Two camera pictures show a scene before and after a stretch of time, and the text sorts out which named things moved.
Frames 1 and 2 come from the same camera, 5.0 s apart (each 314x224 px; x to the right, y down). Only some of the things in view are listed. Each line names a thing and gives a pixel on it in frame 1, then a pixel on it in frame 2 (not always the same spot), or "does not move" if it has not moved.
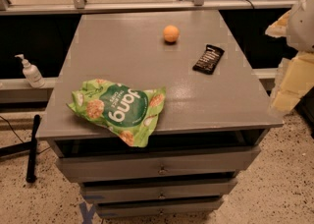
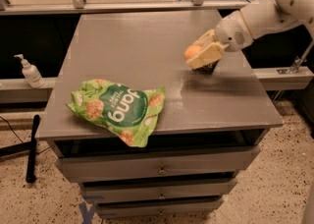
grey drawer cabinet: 213,118 does not move
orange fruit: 171,33 → 190,50
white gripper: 302,25 → 233,33
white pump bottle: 31,73 does not move
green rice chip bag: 125,111 does not move
